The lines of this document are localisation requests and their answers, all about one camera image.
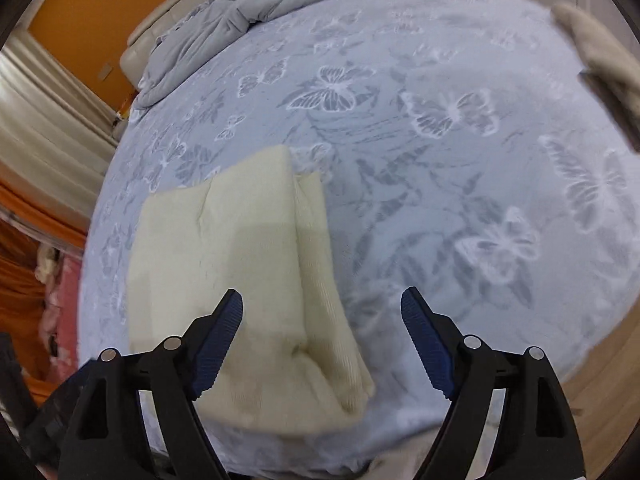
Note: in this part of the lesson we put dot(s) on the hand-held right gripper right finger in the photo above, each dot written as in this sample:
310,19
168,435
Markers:
430,345

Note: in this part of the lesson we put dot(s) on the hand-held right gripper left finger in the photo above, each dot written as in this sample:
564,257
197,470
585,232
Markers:
220,345

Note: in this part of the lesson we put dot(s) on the cream knit cardigan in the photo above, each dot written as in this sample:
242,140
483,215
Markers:
240,270

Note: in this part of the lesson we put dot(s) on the pink floral blanket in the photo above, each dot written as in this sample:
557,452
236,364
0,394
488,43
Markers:
62,310

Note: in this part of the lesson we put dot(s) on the orange curtain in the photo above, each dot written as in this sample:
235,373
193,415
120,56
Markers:
20,280

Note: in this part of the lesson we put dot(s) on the bed with butterfly sheet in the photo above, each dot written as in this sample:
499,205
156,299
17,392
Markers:
425,185

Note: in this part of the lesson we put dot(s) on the cream sheer curtain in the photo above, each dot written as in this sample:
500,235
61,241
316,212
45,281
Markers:
45,125

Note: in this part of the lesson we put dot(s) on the black phone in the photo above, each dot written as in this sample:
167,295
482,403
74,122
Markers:
607,99

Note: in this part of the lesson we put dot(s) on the beige padded headboard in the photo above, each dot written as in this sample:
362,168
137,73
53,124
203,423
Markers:
150,35

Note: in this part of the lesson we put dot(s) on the grey-blue duvet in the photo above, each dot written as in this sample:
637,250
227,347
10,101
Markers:
240,5

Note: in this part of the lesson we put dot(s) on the beige cloth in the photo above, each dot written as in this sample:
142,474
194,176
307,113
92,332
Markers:
595,40

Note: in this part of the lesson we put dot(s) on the wall switch plate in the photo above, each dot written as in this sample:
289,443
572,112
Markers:
106,70

